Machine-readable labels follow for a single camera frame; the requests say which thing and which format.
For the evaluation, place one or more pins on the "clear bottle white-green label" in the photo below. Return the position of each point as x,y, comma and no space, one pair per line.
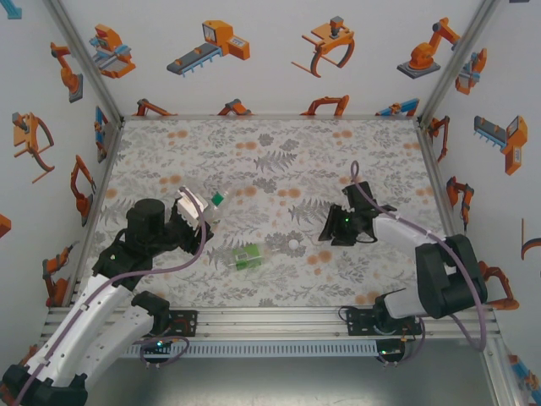
217,199

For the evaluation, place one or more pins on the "white bottle cap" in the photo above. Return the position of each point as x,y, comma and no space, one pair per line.
293,244

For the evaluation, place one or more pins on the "clear bottle green label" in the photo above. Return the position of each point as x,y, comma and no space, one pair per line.
247,256

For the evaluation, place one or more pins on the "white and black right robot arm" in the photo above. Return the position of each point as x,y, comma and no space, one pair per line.
448,275

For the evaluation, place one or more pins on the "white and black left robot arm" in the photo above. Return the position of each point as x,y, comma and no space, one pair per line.
93,321

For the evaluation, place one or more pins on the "floral table cloth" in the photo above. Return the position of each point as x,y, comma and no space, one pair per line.
148,139

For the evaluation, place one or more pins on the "circuit board with green light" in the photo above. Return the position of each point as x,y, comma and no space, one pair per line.
391,352
158,344

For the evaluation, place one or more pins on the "grey metal panel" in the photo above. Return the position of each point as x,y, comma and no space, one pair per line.
270,380

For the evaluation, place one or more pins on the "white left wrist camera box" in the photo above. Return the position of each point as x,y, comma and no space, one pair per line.
190,209

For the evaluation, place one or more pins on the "aluminium table edge rail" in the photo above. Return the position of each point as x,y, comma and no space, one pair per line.
435,173
270,117
96,203

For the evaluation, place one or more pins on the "wide aluminium base rail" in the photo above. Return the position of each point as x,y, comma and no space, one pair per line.
270,323

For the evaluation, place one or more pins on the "aluminium frame post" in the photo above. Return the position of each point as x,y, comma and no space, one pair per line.
503,380
84,63
458,63

